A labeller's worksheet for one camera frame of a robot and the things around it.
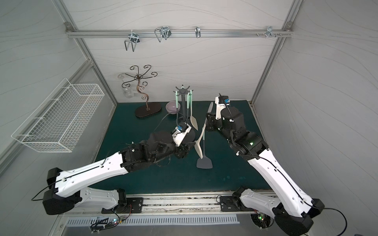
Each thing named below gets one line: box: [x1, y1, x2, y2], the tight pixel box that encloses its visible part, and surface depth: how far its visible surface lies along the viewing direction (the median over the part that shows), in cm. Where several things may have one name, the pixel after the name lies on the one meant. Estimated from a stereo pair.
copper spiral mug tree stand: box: [117, 64, 162, 118], surface depth 100 cm
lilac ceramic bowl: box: [165, 100, 181, 115], surface depth 113 cm
